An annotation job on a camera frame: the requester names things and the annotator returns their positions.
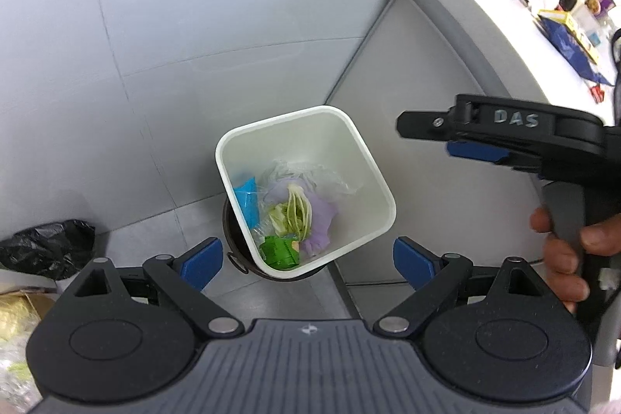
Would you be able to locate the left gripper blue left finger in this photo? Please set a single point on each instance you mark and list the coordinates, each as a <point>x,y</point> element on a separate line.
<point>181,280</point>

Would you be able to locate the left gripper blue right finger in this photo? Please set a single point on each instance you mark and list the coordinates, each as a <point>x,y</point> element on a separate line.
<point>436,281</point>

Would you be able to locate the green packaging piece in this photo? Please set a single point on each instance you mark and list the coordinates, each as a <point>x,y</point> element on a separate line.
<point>280,253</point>

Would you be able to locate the white green vegetable scrap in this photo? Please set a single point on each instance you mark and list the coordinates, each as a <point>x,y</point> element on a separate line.
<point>294,216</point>

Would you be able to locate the purple glove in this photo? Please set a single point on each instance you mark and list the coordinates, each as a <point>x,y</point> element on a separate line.
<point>323,213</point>

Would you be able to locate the clear plastic bag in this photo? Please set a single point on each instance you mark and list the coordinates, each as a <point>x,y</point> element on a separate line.
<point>319,179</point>

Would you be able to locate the white square trash bin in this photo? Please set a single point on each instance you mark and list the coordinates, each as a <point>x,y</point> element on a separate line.
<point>323,135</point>

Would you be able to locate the white kitchen counter cabinet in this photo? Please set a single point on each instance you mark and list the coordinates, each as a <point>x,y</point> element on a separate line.
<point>419,55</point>

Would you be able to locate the person's right hand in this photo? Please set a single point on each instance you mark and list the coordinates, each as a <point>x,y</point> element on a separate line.
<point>561,261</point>

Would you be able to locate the blue wrapper in bin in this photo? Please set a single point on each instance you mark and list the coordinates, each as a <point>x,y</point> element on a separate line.
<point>247,198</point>

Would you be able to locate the blue yellow snack bag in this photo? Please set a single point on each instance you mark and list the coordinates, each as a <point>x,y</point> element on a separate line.
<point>570,40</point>

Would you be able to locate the black garbage bag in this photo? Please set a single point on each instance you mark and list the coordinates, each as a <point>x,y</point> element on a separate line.
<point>56,250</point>

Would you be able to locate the cardboard box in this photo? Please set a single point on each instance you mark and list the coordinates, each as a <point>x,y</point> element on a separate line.
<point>21,311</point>

